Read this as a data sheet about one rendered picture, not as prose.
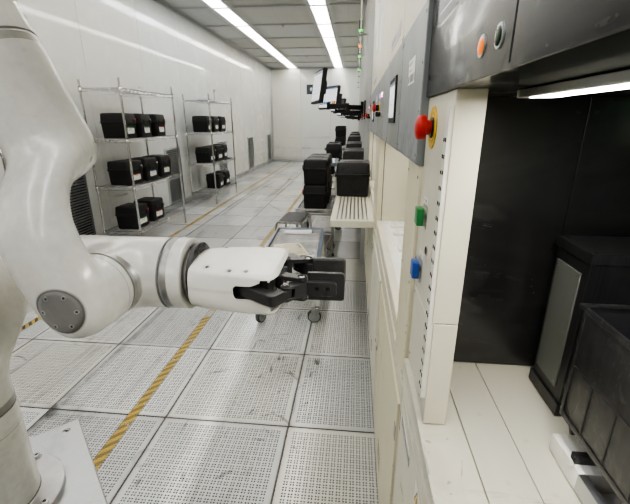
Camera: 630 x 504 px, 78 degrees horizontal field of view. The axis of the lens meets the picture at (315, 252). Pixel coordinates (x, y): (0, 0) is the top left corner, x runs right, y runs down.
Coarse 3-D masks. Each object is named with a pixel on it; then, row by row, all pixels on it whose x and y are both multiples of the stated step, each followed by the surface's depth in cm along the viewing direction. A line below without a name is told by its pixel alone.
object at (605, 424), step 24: (600, 312) 54; (624, 312) 53; (600, 336) 50; (624, 336) 46; (576, 360) 55; (600, 360) 50; (624, 360) 46; (576, 384) 55; (600, 384) 50; (624, 384) 46; (576, 408) 55; (600, 408) 50; (624, 408) 45; (576, 432) 55; (600, 432) 50; (624, 432) 45; (576, 456) 55; (600, 456) 49; (624, 456) 45; (624, 480) 45
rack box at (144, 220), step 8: (120, 208) 441; (128, 208) 440; (144, 208) 458; (120, 216) 444; (128, 216) 442; (136, 216) 442; (144, 216) 458; (120, 224) 448; (128, 224) 446; (136, 224) 445; (144, 224) 460
